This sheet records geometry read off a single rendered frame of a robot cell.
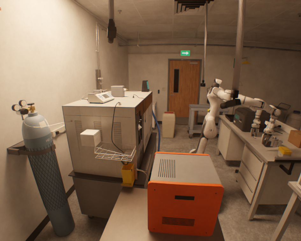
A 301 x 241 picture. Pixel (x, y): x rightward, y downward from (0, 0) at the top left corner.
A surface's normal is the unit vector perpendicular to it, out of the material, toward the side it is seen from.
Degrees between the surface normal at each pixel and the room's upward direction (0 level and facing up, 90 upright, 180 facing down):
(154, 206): 90
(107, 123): 90
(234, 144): 90
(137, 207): 0
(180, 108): 90
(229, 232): 0
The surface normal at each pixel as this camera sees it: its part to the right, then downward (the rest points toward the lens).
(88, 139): -0.13, 0.29
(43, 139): 0.89, 0.14
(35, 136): 0.48, 0.23
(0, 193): 0.99, 0.04
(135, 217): 0.00, -0.96
